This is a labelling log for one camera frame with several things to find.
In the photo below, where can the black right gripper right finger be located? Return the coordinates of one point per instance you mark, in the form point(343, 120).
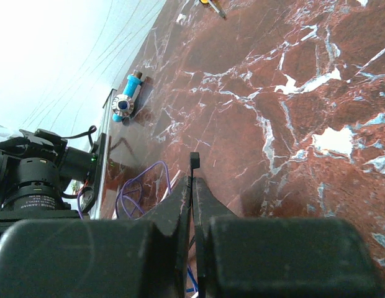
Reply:
point(278, 257)

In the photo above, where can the black zip tie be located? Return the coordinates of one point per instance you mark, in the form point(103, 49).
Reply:
point(194, 160)

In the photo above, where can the yellow handled flat screwdriver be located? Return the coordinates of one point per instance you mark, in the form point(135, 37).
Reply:
point(215, 7)

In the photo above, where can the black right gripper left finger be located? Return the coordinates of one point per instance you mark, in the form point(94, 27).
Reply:
point(100, 258)

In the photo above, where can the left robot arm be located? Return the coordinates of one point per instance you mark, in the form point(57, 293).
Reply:
point(41, 177)

